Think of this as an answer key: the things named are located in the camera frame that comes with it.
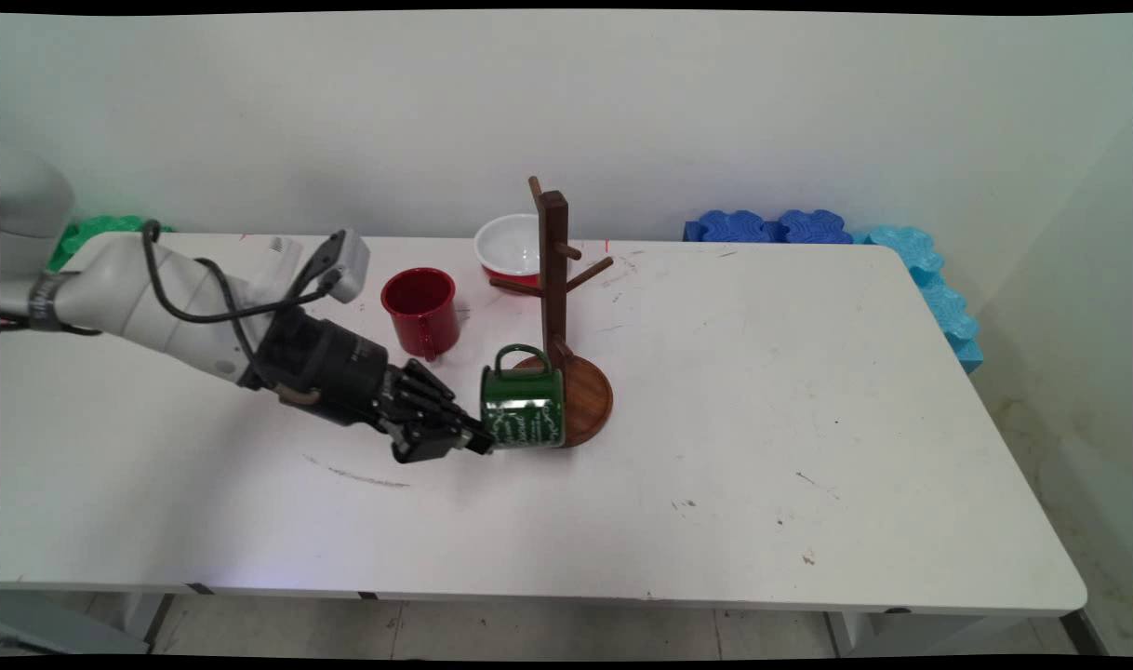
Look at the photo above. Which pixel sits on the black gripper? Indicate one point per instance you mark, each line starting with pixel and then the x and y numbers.
pixel 329 368

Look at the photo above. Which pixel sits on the white table leg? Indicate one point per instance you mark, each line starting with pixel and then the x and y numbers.
pixel 143 614
pixel 850 633

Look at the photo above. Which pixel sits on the brown wooden mug tree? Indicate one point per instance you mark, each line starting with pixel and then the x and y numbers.
pixel 554 279

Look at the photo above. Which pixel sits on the red bowl white inside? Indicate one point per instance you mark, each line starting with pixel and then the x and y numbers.
pixel 509 244

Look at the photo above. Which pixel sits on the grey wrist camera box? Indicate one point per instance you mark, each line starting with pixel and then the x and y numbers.
pixel 348 265

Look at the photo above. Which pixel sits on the light blue foam block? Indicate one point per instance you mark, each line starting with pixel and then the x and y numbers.
pixel 968 355
pixel 901 249
pixel 948 312

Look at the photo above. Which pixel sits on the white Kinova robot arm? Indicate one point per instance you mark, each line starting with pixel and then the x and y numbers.
pixel 125 293

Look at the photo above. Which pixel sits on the green foam block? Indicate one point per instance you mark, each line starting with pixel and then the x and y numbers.
pixel 87 234

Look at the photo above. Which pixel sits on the dark blue foam block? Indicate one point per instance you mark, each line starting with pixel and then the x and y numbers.
pixel 729 226
pixel 813 227

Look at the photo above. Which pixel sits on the red enamel mug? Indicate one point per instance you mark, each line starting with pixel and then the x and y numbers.
pixel 422 312

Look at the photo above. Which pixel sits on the green enamel mug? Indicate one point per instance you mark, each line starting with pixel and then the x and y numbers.
pixel 522 409

